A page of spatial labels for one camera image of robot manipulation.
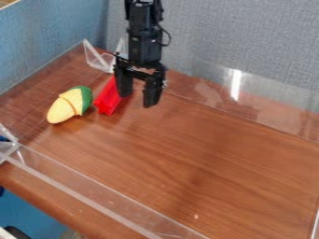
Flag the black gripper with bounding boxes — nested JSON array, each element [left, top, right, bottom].
[[114, 54, 167, 108]]

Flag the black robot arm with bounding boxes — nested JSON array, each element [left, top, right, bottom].
[[114, 0, 169, 108]]

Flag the red plastic block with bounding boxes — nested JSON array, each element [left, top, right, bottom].
[[94, 77, 122, 116]]

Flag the yellow green toy corn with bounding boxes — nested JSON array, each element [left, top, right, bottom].
[[47, 86, 93, 124]]

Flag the clear acrylic corner bracket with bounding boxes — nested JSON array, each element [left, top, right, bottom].
[[83, 38, 129, 74]]

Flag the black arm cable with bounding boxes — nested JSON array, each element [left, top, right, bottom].
[[155, 22, 173, 48]]

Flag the clear acrylic back wall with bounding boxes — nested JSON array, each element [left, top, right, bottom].
[[165, 58, 319, 144]]

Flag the clear acrylic wall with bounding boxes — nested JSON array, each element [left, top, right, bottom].
[[7, 145, 210, 239], [165, 58, 319, 144]]

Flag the clear acrylic front bracket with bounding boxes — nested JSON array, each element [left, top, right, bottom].
[[0, 123, 26, 164]]

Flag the clear acrylic front wall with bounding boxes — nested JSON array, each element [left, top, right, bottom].
[[7, 145, 210, 239]]

